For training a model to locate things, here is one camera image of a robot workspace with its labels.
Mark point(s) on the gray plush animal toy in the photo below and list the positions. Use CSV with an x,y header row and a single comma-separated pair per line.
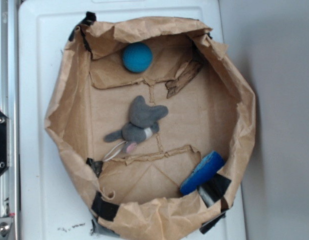
x,y
142,125

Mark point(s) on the brown paper bag bin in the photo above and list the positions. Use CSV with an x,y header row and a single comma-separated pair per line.
x,y
137,196

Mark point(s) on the brown wood bark piece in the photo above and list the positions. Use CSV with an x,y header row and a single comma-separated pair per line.
x,y
189,73

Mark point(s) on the blue ball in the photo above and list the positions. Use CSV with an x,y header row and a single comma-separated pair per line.
x,y
137,57

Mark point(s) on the blue sponge block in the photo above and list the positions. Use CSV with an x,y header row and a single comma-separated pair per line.
x,y
203,172

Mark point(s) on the white plastic tray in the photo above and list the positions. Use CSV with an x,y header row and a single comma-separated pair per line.
x,y
51,208

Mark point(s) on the black mounting plate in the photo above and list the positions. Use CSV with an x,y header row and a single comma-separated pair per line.
x,y
4,143

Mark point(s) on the aluminum frame rail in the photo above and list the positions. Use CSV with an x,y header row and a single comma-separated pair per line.
x,y
10,212

